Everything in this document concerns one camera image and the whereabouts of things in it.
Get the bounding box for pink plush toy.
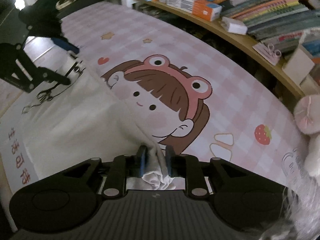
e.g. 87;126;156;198
283;94;319;239

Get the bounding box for orange white flat box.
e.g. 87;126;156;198
166;0;222;22

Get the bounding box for row of books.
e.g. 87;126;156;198
162;0;320;55

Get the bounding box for pink scissors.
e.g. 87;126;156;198
263;43;281;66

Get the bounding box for beige pen holder box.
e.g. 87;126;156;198
282;44;315;86

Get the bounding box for pink checkered cartoon bedsheet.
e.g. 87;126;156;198
0;0;311;188

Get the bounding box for white storage bag black zipper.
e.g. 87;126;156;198
1;61;158;192

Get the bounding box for wooden bookshelf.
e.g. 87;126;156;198
132;0;305;99

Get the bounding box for small white box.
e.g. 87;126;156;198
220;17;248;35

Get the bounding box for white t-shirt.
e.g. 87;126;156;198
139;146;185;191

